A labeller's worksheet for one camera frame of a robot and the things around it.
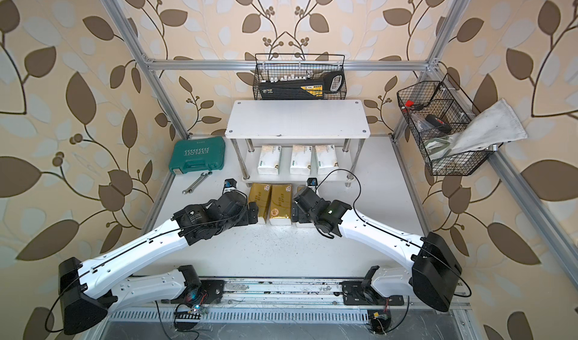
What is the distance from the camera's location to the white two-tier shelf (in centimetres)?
77

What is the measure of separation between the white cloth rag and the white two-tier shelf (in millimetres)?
258

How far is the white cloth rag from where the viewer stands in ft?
1.85
